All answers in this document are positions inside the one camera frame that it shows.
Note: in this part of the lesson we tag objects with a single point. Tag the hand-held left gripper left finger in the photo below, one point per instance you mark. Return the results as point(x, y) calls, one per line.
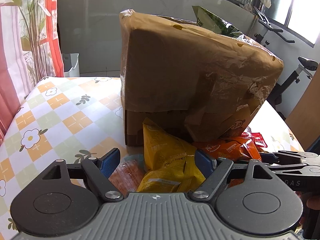
point(110, 161)

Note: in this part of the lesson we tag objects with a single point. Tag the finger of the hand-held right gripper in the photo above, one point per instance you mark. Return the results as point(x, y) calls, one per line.
point(300, 170)
point(287, 157)

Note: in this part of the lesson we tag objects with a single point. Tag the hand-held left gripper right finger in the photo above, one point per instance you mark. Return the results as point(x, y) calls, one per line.
point(205, 161)

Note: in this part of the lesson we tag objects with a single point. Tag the glossy red snack packet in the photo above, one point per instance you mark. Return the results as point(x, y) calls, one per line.
point(258, 138)

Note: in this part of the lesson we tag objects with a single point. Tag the large yellow snack packet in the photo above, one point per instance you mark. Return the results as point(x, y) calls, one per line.
point(165, 152)

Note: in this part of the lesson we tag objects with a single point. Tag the person's right hand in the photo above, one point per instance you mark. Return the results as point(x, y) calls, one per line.
point(313, 203)

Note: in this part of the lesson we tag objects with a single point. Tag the orange bread packet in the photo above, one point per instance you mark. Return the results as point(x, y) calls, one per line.
point(125, 173)

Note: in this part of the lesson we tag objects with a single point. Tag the orange snack packet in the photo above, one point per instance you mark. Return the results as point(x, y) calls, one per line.
point(225, 148)

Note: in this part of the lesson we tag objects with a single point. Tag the brown wooden board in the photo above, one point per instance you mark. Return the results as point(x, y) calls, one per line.
point(307, 120)

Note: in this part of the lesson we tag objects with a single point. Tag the black exercise bike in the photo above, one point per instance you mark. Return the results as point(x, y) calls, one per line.
point(287, 85)

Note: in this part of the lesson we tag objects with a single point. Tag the taped brown cardboard box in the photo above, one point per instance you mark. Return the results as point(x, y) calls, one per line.
point(187, 67)

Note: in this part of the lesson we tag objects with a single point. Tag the white trash bin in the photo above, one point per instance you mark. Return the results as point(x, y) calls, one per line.
point(71, 65)

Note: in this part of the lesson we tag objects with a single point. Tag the green snack bag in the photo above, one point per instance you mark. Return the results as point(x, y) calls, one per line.
point(212, 21)

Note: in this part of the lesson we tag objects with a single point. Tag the floral red striped curtain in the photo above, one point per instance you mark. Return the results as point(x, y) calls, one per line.
point(15, 55)

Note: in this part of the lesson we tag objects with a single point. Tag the white object on windowsill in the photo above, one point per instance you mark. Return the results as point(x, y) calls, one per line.
point(265, 0)

